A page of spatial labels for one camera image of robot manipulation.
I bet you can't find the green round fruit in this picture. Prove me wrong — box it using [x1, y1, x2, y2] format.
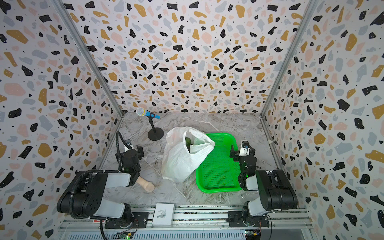
[185, 137, 192, 148]

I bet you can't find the green plastic basket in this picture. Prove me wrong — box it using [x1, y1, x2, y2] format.
[196, 133, 242, 194]

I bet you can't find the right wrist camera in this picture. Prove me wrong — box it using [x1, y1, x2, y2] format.
[239, 140, 251, 157]

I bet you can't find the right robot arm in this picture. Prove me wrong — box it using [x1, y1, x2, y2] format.
[228, 140, 298, 228]

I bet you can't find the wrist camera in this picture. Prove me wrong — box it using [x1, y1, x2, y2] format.
[239, 140, 251, 157]
[124, 139, 133, 152]

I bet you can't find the toy microphone on stand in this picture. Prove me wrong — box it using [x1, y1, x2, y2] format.
[136, 108, 164, 141]

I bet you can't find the white plastic bag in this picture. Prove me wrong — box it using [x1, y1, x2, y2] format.
[161, 127, 215, 183]

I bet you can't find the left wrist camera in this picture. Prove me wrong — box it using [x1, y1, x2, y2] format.
[124, 139, 133, 152]

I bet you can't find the wooden rolling pin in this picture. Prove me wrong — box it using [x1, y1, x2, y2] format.
[137, 177, 155, 193]

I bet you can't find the black corrugated cable conduit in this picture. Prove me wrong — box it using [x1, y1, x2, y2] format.
[68, 131, 130, 220]

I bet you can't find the aluminium rail base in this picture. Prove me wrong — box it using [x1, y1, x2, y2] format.
[58, 206, 317, 240]

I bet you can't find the white label box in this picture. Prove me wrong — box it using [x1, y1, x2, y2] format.
[152, 203, 175, 228]

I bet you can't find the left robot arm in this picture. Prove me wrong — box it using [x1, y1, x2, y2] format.
[57, 144, 145, 229]

